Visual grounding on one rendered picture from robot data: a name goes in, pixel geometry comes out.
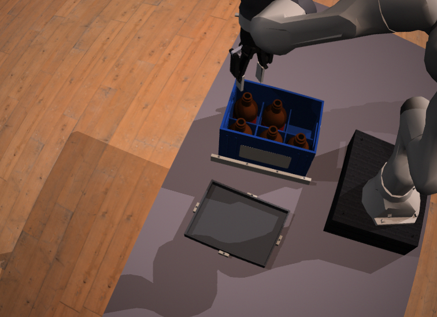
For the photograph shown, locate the dark blue crate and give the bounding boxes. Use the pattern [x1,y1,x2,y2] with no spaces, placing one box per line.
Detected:
[218,79,321,176]

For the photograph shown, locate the brown bottle with blue label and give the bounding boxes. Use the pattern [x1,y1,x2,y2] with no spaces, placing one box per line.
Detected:
[286,133,309,149]

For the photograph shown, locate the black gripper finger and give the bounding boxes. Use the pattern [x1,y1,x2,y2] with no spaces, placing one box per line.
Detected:
[229,45,256,91]
[255,49,273,83]

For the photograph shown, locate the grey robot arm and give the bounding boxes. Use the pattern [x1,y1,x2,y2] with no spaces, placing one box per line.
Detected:
[235,0,437,226]

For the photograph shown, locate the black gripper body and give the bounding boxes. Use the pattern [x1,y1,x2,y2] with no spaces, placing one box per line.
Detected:
[239,27,260,55]

